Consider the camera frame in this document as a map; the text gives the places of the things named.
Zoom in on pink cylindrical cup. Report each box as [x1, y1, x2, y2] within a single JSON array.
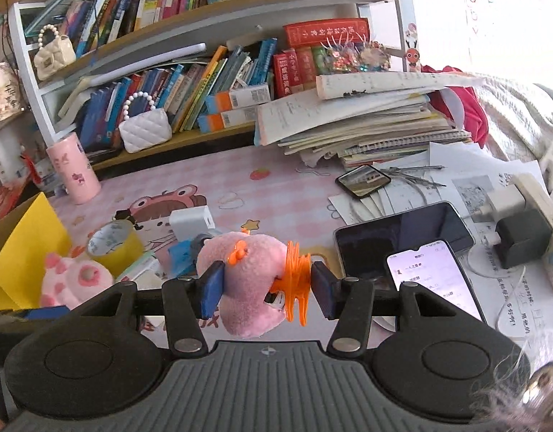
[[47, 133, 102, 205]]

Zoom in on yellow cardboard box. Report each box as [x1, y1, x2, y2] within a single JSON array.
[[0, 193, 71, 310]]

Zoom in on small black phone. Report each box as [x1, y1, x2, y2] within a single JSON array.
[[336, 165, 392, 199]]

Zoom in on orange white box lower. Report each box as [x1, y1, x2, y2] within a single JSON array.
[[197, 106, 258, 133]]

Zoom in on orange white box upper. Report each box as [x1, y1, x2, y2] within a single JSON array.
[[205, 84, 271, 114]]

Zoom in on pink plush toy orange hair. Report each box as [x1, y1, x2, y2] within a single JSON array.
[[196, 230, 312, 338]]

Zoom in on red pink fabric bundle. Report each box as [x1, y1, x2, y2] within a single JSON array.
[[429, 87, 489, 148]]

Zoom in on orange white box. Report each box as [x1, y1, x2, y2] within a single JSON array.
[[205, 84, 271, 114], [197, 106, 258, 133]]

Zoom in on stack of papers and notebooks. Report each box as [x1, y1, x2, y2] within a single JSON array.
[[255, 71, 480, 167]]

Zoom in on red dictionary book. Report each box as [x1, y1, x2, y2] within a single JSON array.
[[283, 18, 370, 48]]

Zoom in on lit white-screen smartphone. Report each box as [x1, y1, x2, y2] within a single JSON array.
[[386, 240, 485, 322]]

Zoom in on white charger plug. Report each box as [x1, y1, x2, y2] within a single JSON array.
[[473, 184, 526, 221]]

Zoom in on black charger plug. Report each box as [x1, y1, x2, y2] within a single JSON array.
[[493, 209, 553, 269]]

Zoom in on pink spotted plush toy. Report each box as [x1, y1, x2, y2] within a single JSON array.
[[40, 253, 114, 310]]

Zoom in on white quilted pearl handbag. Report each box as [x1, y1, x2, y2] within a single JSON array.
[[118, 91, 173, 154]]

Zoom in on white power strip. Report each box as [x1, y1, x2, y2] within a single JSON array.
[[512, 174, 553, 288]]

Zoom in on yellow tape roll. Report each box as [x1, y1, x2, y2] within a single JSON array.
[[86, 220, 144, 279]]

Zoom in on cream quilted pearl handbag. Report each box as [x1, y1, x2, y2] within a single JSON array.
[[33, 24, 76, 81]]

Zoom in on white power adapter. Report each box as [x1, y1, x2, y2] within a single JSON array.
[[169, 206, 216, 242]]

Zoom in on white wooden bookshelf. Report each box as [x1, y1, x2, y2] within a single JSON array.
[[5, 0, 416, 145]]

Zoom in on pink cartoon desk mat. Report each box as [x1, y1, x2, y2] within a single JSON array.
[[49, 143, 440, 349]]

